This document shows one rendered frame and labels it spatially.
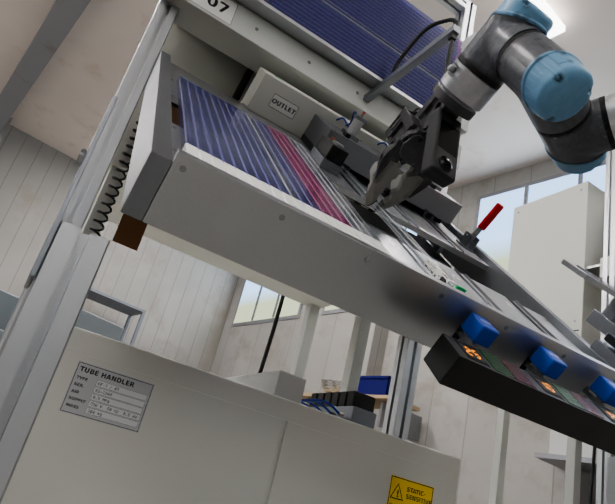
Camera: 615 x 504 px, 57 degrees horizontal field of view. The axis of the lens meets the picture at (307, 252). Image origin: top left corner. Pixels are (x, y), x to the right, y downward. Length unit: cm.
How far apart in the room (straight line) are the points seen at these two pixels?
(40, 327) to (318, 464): 53
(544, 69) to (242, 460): 63
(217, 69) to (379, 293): 90
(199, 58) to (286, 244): 89
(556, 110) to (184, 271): 815
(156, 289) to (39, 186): 208
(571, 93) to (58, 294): 61
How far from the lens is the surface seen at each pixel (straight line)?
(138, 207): 52
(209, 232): 52
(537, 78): 77
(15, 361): 46
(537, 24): 85
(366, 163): 112
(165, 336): 851
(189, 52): 138
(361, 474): 93
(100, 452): 77
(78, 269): 47
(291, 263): 55
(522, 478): 488
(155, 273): 853
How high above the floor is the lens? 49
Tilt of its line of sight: 23 degrees up
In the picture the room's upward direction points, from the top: 15 degrees clockwise
